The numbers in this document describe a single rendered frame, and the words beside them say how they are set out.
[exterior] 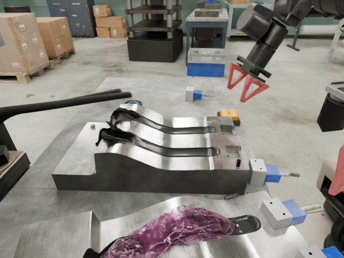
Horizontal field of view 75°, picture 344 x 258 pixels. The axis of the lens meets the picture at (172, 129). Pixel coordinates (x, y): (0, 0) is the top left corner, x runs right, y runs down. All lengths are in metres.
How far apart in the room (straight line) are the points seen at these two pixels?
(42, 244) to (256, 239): 0.38
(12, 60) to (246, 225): 4.14
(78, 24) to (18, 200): 7.01
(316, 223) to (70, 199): 1.12
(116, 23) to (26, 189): 6.63
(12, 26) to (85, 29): 3.57
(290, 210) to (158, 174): 0.30
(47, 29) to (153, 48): 1.92
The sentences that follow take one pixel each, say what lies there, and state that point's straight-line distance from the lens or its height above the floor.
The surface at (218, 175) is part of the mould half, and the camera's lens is 0.58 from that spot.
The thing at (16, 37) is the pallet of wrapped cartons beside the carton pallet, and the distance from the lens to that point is 4.18.
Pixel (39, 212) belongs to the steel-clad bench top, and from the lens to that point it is 0.67.
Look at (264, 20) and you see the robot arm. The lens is 0.64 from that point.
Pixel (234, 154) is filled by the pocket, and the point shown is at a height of 0.86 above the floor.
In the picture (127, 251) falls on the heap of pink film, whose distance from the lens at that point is 0.43.
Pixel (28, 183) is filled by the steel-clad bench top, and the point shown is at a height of 0.80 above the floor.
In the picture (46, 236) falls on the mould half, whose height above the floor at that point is 0.91.
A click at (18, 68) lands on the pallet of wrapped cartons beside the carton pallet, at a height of 0.20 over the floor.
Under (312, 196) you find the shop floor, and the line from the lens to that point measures 1.92.
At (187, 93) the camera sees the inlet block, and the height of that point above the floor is 0.84.
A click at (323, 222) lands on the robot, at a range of 1.40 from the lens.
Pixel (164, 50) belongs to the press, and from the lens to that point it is 4.52.
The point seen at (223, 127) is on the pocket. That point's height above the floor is 0.88.
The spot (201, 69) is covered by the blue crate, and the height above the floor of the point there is 0.12.
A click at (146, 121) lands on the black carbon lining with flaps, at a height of 0.91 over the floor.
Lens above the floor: 1.26
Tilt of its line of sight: 33 degrees down
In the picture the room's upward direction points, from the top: 1 degrees counter-clockwise
